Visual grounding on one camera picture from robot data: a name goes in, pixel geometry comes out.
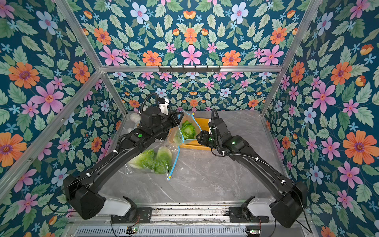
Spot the clear zipper bag blue seal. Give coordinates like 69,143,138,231
126,142,180,181

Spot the yellow plastic tray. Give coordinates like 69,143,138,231
167,118,211,151

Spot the spare clear zipper bag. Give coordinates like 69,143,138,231
173,112,202,146

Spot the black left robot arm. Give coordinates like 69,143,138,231
63,106,184,220

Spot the black hook rail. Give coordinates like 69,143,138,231
158,66,221,73

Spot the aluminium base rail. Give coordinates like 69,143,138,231
64,201,318,237

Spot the aluminium frame post left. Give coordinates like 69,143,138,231
55,1,127,117

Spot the white plush bunny blue shirt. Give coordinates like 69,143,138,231
126,111,141,133

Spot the aluminium frame post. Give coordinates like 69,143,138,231
261,0,323,117
55,1,127,117

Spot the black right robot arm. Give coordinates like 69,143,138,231
196,131,308,228

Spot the green cabbage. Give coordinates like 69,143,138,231
128,149,156,170
154,146,172,174
181,120,196,140

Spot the aluminium frame post right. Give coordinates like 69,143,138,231
261,0,323,117

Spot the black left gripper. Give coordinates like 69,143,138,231
149,112,184,139

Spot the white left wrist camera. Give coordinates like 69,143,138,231
159,98,169,115

